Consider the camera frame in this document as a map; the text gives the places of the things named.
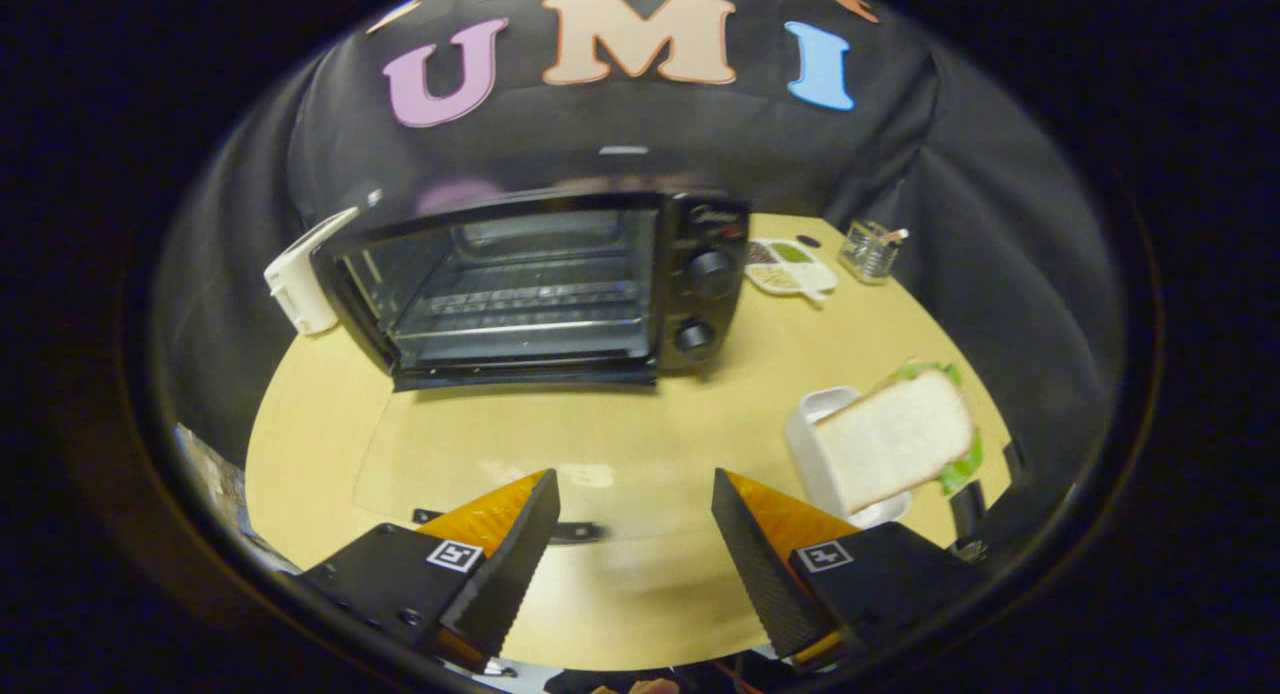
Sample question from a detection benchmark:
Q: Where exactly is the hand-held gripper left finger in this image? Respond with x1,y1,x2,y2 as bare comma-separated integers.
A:
297,468,562,675

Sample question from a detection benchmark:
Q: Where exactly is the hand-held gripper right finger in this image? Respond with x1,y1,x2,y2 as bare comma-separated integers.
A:
711,467,986,672

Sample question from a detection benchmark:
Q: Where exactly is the toy sandwich with lettuce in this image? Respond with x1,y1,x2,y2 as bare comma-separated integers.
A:
814,361,985,516

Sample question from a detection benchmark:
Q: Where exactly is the black toaster oven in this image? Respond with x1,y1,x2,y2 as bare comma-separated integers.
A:
310,188,751,392

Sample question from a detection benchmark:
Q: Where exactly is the white plate with food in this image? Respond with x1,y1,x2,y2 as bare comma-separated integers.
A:
745,237,839,304

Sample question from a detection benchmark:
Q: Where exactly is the white rectangular dish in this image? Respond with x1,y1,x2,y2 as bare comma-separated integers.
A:
783,386,913,529

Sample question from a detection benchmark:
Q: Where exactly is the clear glass cup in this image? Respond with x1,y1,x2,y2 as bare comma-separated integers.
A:
838,220,909,285

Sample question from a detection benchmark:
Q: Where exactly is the white power strip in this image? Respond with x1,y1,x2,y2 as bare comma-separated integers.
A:
263,206,361,337

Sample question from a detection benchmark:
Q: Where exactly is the black backdrop cloth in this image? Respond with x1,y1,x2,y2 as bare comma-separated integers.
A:
150,0,1129,495

